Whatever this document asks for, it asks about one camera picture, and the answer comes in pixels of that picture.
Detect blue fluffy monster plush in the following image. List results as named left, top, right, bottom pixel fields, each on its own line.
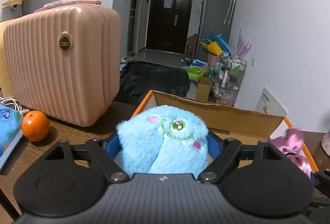
left=116, top=105, right=209, bottom=178

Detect purple satin scrunchie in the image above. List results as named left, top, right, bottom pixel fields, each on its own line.
left=270, top=127, right=312, bottom=178

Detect red cardboard box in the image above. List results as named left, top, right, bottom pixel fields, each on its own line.
left=133, top=91, right=317, bottom=171

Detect small brown cardboard box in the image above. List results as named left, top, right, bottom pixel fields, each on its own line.
left=195, top=77, right=213, bottom=102

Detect black bag on floor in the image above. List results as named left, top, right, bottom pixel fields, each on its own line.
left=115, top=60, right=191, bottom=105

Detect green snack bag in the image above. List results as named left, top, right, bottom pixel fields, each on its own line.
left=186, top=66, right=205, bottom=80

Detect orange fruit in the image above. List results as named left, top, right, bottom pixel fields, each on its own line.
left=21, top=111, right=50, bottom=142

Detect pink ribbed suitcase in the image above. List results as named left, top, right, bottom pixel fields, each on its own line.
left=6, top=1, right=121, bottom=127

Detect blue tissue pack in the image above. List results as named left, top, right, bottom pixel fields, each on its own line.
left=0, top=105, right=23, bottom=170

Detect grey refrigerator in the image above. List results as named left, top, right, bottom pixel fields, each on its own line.
left=196, top=0, right=237, bottom=63

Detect dark entrance door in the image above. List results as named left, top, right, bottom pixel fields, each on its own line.
left=146, top=0, right=192, bottom=54

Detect cream thermos jug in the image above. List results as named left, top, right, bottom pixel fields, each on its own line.
left=0, top=0, right=23, bottom=98

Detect white board against wall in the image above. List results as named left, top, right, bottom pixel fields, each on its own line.
left=256, top=87, right=288, bottom=117

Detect metal wire trolley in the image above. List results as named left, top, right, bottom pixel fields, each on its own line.
left=208, top=57, right=247, bottom=107

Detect white charger cables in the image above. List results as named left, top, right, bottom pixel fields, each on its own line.
left=0, top=96, right=24, bottom=112

